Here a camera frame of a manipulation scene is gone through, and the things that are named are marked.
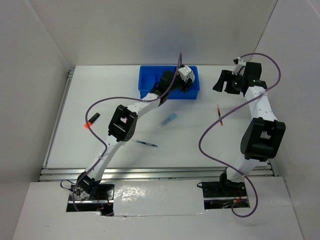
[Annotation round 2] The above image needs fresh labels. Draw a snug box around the white foil sheet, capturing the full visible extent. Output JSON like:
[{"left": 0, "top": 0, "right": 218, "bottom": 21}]
[{"left": 113, "top": 180, "right": 206, "bottom": 217}]

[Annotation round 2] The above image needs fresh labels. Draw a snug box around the orange highlighter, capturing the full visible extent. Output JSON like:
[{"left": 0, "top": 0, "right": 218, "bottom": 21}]
[{"left": 84, "top": 112, "right": 100, "bottom": 129}]

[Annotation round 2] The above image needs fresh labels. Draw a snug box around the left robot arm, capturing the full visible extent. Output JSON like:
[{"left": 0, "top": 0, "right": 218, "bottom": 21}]
[{"left": 76, "top": 65, "right": 195, "bottom": 200}]

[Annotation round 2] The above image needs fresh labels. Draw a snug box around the light blue highlighter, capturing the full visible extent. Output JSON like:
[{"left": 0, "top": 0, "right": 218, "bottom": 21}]
[{"left": 160, "top": 113, "right": 177, "bottom": 127}]

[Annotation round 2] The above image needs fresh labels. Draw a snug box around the red gel pen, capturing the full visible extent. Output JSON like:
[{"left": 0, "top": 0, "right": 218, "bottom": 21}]
[{"left": 216, "top": 104, "right": 224, "bottom": 126}]

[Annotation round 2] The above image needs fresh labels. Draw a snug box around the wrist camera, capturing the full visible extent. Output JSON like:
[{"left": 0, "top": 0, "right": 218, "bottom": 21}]
[
  {"left": 177, "top": 65, "right": 196, "bottom": 83},
  {"left": 232, "top": 57, "right": 247, "bottom": 75}
]

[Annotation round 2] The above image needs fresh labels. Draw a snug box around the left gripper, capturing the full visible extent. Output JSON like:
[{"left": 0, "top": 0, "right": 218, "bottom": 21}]
[{"left": 167, "top": 66, "right": 193, "bottom": 94}]

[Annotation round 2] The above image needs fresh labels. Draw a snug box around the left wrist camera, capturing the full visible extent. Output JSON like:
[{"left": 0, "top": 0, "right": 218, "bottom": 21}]
[{"left": 177, "top": 65, "right": 196, "bottom": 83}]

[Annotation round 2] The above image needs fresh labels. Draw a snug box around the blue plastic divided bin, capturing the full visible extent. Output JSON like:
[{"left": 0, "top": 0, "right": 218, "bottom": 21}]
[{"left": 138, "top": 65, "right": 200, "bottom": 100}]

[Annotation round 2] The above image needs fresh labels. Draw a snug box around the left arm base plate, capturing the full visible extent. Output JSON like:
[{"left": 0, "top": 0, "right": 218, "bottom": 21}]
[{"left": 66, "top": 184, "right": 115, "bottom": 217}]

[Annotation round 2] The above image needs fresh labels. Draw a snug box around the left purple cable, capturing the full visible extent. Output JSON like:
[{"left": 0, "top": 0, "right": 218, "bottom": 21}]
[{"left": 72, "top": 52, "right": 185, "bottom": 212}]

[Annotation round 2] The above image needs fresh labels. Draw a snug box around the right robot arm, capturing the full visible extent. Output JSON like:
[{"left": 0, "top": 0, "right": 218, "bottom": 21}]
[{"left": 212, "top": 59, "right": 286, "bottom": 196}]

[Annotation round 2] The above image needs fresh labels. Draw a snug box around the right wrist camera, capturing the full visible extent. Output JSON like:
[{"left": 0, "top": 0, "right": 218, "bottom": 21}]
[{"left": 232, "top": 57, "right": 247, "bottom": 75}]

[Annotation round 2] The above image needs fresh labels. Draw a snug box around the blue gel pen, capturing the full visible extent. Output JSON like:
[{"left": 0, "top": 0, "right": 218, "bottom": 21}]
[{"left": 131, "top": 139, "right": 158, "bottom": 148}]

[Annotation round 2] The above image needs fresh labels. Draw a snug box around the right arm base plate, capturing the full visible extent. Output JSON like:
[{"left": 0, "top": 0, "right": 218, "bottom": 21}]
[{"left": 196, "top": 181, "right": 249, "bottom": 210}]

